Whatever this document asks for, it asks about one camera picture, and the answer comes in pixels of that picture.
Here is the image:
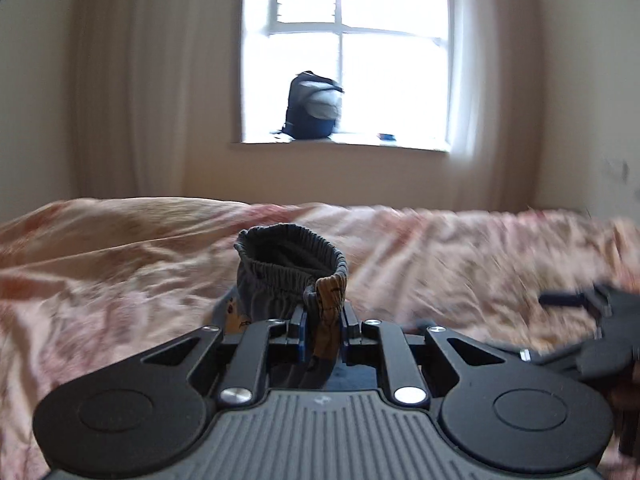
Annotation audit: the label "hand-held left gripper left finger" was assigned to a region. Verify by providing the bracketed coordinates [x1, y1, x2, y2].
[142, 307, 308, 408]

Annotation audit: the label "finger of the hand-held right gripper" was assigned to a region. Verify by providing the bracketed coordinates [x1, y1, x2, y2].
[538, 290, 608, 311]
[519, 344, 583, 370]

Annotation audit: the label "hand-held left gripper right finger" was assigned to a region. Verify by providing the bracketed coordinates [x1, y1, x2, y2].
[339, 306, 507, 407]

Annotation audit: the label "blue printed pants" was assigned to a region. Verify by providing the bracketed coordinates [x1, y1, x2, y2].
[212, 223, 377, 392]

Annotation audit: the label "pink floral bed blanket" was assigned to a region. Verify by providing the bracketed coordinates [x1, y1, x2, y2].
[0, 197, 640, 480]

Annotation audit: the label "black and grey backpack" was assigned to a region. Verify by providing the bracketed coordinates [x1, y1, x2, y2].
[271, 70, 346, 141]

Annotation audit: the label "white framed window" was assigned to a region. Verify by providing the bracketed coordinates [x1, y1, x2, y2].
[231, 0, 458, 154]

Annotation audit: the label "cream curtain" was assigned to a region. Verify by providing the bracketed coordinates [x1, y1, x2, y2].
[74, 0, 247, 202]

